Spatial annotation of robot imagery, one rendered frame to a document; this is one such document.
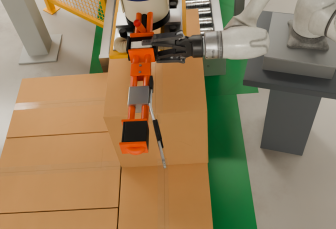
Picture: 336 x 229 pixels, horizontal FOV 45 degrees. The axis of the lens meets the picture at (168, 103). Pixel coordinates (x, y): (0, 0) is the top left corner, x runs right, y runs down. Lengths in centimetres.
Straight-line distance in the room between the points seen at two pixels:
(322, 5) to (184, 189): 96
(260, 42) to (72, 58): 211
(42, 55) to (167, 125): 189
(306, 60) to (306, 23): 16
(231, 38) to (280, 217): 132
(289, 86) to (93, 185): 98
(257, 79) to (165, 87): 48
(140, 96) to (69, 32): 230
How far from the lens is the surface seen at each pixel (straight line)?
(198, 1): 263
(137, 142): 110
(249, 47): 131
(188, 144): 172
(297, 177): 250
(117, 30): 161
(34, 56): 333
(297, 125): 233
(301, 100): 215
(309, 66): 190
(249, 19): 147
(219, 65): 231
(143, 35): 137
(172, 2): 165
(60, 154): 202
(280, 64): 190
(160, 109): 155
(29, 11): 305
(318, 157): 259
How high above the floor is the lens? 217
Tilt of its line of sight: 52 degrees down
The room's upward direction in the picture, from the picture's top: 8 degrees counter-clockwise
